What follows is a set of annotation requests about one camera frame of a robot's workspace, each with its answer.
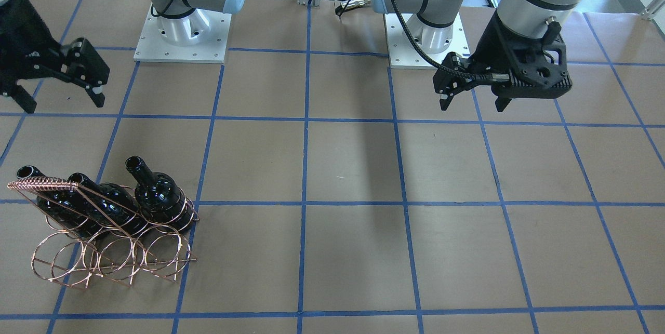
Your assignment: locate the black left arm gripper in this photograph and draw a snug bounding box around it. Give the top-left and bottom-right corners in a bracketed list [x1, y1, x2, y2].
[433, 12, 573, 112]

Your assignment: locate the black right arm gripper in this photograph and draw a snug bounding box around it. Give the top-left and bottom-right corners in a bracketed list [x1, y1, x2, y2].
[2, 0, 110, 114]

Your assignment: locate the dark glass wine bottle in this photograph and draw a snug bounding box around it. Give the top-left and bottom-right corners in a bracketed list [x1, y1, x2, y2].
[68, 172, 148, 237]

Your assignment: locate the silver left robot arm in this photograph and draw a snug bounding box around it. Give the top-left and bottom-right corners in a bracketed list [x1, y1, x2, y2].
[371, 0, 581, 112]

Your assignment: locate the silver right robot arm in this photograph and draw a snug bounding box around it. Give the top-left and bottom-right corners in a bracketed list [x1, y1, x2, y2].
[2, 0, 462, 113]

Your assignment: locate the wine bottle in basket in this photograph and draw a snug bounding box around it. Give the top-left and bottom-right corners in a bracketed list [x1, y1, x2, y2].
[36, 190, 102, 239]
[125, 156, 193, 234]

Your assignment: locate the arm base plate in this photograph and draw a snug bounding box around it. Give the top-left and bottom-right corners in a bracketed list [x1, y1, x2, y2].
[384, 13, 471, 70]
[134, 9, 233, 64]

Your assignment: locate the copper wire wine basket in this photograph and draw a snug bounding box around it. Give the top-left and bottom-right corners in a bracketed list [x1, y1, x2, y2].
[7, 177, 200, 290]

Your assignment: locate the black braided cable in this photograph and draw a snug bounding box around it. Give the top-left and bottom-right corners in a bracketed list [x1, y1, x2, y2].
[385, 0, 510, 84]

